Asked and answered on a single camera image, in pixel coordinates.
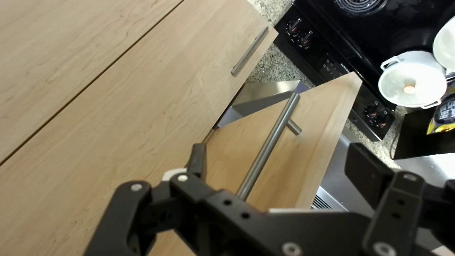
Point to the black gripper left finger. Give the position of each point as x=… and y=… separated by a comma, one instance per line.
x=136, y=212

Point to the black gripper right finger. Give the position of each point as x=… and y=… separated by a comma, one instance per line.
x=395, y=198

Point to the cabinet door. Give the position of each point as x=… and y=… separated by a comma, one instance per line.
x=136, y=119
x=290, y=176

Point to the stainless steel range hood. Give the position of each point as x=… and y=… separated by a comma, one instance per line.
x=405, y=146

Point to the dark labelled container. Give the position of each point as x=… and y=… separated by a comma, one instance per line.
x=443, y=117

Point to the white pot with lid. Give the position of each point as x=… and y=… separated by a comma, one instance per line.
x=412, y=80

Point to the black electric stove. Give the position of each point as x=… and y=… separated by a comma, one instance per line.
x=325, y=38

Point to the tall wooden wall cabinets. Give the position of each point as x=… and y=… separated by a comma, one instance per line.
x=51, y=48

